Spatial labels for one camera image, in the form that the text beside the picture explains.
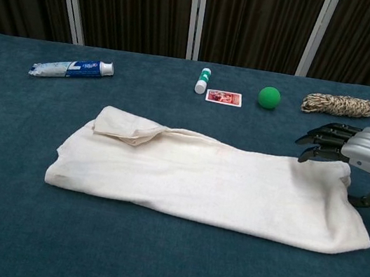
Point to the green ball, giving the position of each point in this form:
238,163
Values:
269,97

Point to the white green glue stick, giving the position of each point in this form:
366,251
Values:
203,81

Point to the red playing card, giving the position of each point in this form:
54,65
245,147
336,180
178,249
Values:
224,97

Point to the white T-shirt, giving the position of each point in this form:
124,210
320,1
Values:
215,193

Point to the blue white toothpaste tube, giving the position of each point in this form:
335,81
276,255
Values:
75,69

